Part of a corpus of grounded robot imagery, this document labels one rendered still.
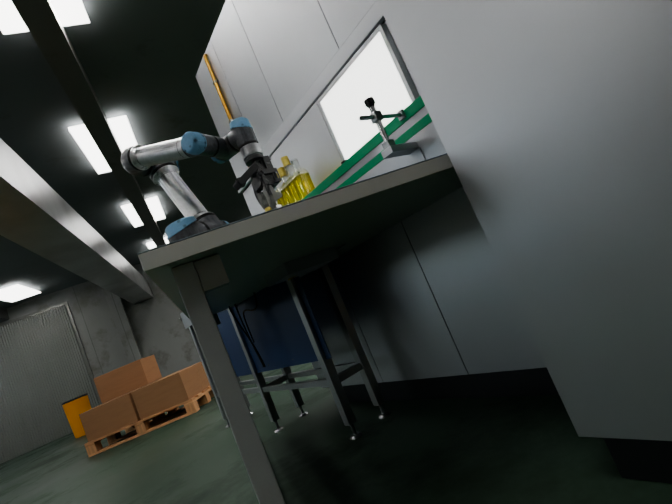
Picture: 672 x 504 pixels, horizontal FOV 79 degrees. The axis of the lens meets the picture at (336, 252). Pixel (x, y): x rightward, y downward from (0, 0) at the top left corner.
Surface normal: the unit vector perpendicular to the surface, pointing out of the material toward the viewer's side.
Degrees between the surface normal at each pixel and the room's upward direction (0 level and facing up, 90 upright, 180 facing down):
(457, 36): 90
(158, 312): 90
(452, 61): 90
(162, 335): 90
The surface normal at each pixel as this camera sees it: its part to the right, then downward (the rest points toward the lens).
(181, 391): -0.08, -0.07
